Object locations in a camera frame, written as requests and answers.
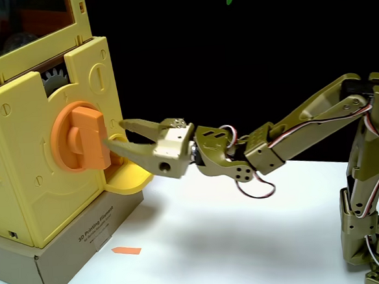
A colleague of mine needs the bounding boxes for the red white black wrist cable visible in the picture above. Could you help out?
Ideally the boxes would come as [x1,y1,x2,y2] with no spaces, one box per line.
[219,121,276,201]

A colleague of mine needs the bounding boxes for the yellow capsule vending machine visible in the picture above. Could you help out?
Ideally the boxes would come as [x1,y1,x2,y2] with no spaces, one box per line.
[0,0,158,251]

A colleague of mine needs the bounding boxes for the brown cardboard filament box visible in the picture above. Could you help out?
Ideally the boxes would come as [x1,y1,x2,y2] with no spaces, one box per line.
[0,187,151,284]

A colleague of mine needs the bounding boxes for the yellow dispensing tray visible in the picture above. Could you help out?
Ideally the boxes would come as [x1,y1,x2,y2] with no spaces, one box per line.
[103,160,154,196]

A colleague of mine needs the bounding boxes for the grey plastic gear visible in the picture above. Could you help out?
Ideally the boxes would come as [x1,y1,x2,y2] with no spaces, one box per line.
[40,67,71,99]

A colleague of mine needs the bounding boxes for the orange vending machine knob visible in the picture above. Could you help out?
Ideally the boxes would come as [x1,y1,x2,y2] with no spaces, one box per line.
[47,99,113,174]

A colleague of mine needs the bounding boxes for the orange paper arrow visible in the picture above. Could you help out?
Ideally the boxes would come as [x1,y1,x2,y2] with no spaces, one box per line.
[110,245,142,257]

